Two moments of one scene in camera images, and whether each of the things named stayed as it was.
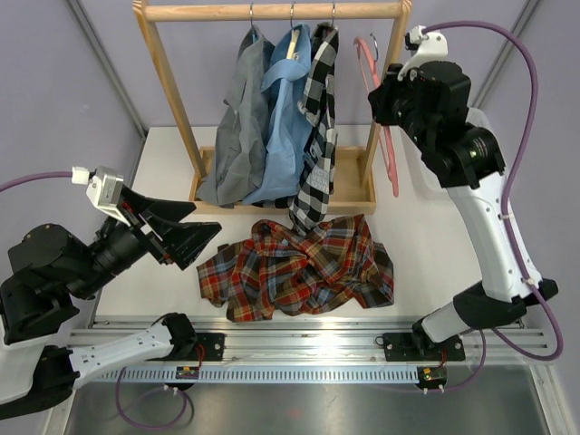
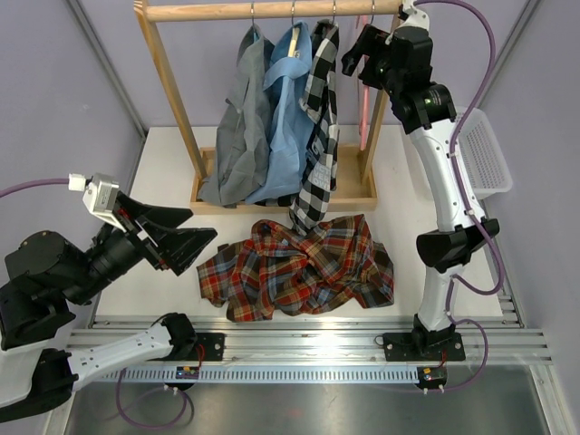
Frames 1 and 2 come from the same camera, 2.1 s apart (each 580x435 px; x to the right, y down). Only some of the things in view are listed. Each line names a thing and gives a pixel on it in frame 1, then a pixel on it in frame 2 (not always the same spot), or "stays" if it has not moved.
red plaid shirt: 278,270 stays
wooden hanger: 291,53 stays
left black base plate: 208,347 stays
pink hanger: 383,135 to 362,20
